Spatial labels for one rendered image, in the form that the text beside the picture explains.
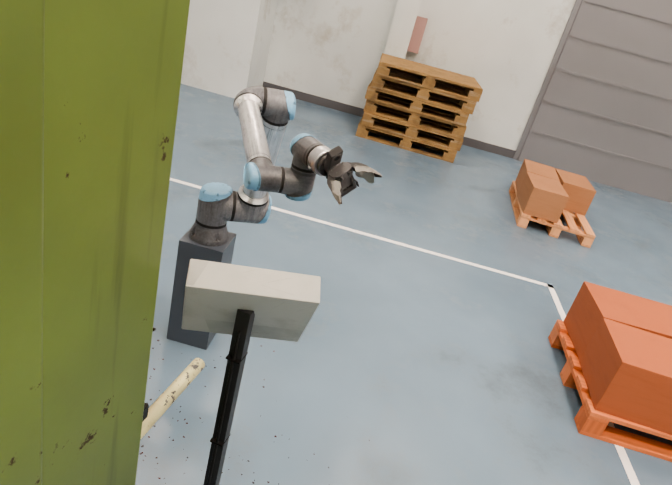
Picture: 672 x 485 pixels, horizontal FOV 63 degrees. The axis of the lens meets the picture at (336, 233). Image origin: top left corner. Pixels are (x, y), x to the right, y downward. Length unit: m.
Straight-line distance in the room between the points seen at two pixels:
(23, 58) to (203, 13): 7.16
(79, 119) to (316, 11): 7.54
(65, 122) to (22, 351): 0.32
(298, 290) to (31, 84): 0.93
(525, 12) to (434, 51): 1.28
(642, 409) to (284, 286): 2.43
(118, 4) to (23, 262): 0.40
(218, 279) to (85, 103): 0.65
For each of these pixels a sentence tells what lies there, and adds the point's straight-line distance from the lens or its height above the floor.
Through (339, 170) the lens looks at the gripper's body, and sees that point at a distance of 1.67.
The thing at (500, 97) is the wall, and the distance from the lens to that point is 8.43.
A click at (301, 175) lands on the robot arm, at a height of 1.29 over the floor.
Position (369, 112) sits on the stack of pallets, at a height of 0.33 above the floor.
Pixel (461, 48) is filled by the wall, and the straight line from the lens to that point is 8.28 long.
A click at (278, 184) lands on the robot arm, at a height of 1.25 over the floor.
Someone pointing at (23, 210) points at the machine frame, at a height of 1.61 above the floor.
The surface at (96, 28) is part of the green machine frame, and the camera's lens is 0.89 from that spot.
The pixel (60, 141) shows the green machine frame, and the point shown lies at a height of 1.62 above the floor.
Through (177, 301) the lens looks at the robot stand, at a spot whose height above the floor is 0.25.
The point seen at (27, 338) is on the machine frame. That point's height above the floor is 1.43.
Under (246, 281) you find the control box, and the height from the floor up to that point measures 1.18.
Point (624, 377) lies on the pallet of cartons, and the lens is 3.30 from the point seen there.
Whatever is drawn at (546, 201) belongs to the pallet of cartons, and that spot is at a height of 0.33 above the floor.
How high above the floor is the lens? 1.94
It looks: 26 degrees down
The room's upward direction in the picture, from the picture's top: 15 degrees clockwise
